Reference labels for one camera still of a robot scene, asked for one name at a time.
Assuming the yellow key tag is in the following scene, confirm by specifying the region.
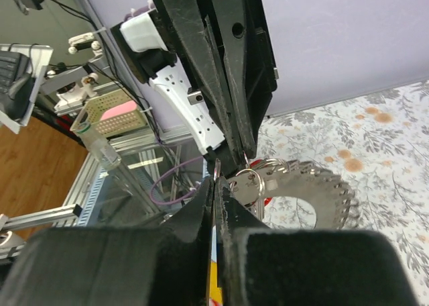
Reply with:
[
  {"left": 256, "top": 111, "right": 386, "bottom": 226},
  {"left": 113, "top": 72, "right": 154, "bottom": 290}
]
[{"left": 208, "top": 226, "right": 223, "bottom": 306}]

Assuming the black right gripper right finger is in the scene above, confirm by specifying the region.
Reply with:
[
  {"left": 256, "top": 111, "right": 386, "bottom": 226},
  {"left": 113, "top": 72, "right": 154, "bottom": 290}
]
[{"left": 214, "top": 177, "right": 418, "bottom": 305}]

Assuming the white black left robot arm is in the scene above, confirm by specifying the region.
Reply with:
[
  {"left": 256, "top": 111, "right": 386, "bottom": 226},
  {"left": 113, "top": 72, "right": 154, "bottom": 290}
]
[{"left": 111, "top": 0, "right": 278, "bottom": 176}]

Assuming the floral tablecloth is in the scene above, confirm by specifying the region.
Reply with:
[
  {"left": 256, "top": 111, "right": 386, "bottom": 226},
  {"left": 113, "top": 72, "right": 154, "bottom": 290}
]
[{"left": 257, "top": 82, "right": 428, "bottom": 305}]

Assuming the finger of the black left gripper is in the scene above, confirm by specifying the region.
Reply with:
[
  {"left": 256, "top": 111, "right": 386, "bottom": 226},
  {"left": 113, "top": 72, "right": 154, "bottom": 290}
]
[
  {"left": 206, "top": 0, "right": 256, "bottom": 157},
  {"left": 159, "top": 0, "right": 241, "bottom": 165}
]

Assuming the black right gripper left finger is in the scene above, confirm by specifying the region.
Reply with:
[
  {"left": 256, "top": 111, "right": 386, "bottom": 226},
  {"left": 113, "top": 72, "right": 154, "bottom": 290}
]
[{"left": 1, "top": 177, "right": 215, "bottom": 305}]

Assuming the cream perforated basket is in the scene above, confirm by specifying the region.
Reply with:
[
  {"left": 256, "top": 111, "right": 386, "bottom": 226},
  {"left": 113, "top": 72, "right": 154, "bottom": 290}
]
[{"left": 70, "top": 89, "right": 147, "bottom": 138}]

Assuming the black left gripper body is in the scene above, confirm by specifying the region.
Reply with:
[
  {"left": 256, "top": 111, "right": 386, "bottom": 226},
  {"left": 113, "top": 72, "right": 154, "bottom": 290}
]
[{"left": 150, "top": 0, "right": 279, "bottom": 146}]

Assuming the key with red tag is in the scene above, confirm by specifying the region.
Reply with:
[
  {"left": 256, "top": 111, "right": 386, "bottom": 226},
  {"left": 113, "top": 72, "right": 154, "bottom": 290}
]
[{"left": 250, "top": 159, "right": 272, "bottom": 220}]

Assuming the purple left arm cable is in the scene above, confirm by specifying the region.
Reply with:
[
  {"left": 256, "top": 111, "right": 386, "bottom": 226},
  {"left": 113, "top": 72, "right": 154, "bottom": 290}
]
[{"left": 149, "top": 156, "right": 205, "bottom": 205}]

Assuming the metal key organizer ring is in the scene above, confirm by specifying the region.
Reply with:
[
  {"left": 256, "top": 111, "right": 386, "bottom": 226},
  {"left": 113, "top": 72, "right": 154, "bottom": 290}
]
[{"left": 227, "top": 156, "right": 359, "bottom": 232}]

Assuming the clear glass bottle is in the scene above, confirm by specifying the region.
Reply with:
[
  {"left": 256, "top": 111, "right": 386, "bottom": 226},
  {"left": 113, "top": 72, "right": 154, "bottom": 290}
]
[{"left": 75, "top": 121, "right": 121, "bottom": 171}]

